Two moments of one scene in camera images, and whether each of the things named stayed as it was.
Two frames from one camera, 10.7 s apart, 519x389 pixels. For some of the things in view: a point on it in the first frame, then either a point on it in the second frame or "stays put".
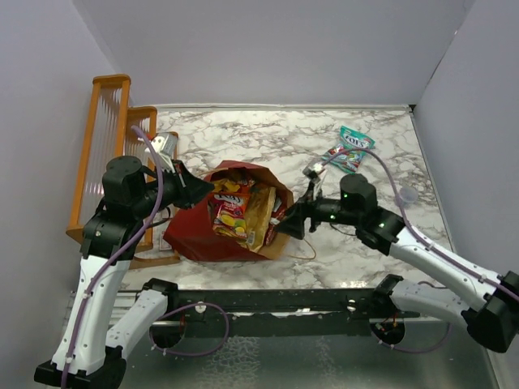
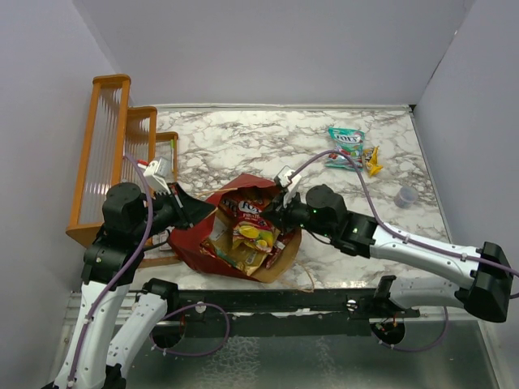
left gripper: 192,187 to 190,209
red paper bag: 259,173 to 235,239
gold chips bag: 259,216 to 220,230
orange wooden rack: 115,130 stays put
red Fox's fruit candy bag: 229,213 to 250,231
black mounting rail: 280,313 stays put
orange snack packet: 230,187 to 229,201
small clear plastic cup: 409,194 stays put
